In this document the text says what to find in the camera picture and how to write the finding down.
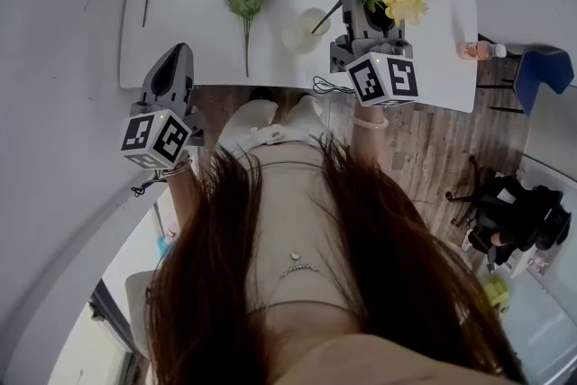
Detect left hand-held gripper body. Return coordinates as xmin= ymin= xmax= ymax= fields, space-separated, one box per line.
xmin=120 ymin=99 xmax=205 ymax=170

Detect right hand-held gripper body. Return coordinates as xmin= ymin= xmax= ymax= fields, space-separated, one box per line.
xmin=330 ymin=35 xmax=420 ymax=107

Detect white vase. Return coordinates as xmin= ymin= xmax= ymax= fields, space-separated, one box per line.
xmin=281 ymin=7 xmax=333 ymax=57

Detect purple flower bouquet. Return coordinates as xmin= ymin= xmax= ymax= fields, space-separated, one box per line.
xmin=223 ymin=0 xmax=283 ymax=79

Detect person's right forearm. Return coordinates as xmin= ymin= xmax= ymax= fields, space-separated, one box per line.
xmin=351 ymin=105 xmax=394 ymax=169

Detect pink bangle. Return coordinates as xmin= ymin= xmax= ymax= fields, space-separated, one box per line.
xmin=352 ymin=115 xmax=390 ymax=133

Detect person's white trousers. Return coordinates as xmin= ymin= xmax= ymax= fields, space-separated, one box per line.
xmin=215 ymin=93 xmax=335 ymax=160

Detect pink drink bottle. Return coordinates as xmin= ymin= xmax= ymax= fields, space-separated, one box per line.
xmin=455 ymin=39 xmax=508 ymax=62

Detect person's beige top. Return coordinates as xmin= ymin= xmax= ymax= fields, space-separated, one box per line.
xmin=124 ymin=138 xmax=362 ymax=357

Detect black office chair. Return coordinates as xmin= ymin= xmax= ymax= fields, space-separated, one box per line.
xmin=444 ymin=155 xmax=574 ymax=268

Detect blue chair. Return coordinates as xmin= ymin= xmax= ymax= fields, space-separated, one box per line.
xmin=477 ymin=33 xmax=576 ymax=118

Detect yellow-green plastic seat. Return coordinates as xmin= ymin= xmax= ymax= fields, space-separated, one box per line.
xmin=481 ymin=274 xmax=511 ymax=313

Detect beaded wrist bracelet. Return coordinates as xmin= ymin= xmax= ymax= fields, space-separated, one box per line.
xmin=160 ymin=157 xmax=195 ymax=179

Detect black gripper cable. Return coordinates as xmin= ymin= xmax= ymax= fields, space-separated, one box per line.
xmin=130 ymin=175 xmax=169 ymax=199
xmin=311 ymin=76 xmax=357 ymax=96

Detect silver necklace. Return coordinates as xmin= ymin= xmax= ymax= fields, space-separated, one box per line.
xmin=278 ymin=251 xmax=321 ymax=280

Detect black window frame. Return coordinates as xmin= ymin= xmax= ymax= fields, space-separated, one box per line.
xmin=87 ymin=279 xmax=151 ymax=376

